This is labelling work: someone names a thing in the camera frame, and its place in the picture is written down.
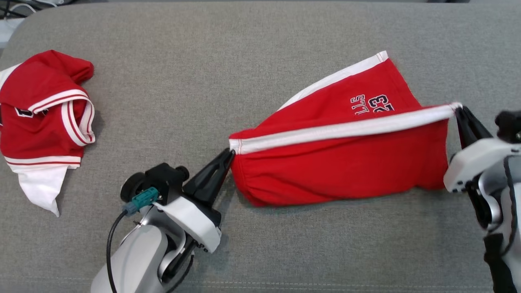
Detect left camera cable teal plug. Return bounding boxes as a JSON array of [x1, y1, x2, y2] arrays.
[[107, 187, 159, 293]]

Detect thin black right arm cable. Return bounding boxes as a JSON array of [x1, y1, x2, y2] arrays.
[[503, 156, 521, 257]]

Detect white floor cable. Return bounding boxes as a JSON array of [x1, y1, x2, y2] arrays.
[[8, 2, 38, 14]]

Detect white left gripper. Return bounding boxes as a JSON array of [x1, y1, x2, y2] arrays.
[[153, 149, 236, 254]]

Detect red shorts with white stripe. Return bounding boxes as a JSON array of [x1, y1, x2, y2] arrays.
[[229, 51, 463, 207]]

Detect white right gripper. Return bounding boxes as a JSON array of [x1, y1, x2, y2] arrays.
[[444, 107, 521, 194]]

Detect red white jersey shirt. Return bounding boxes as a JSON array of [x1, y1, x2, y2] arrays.
[[0, 50, 96, 217]]

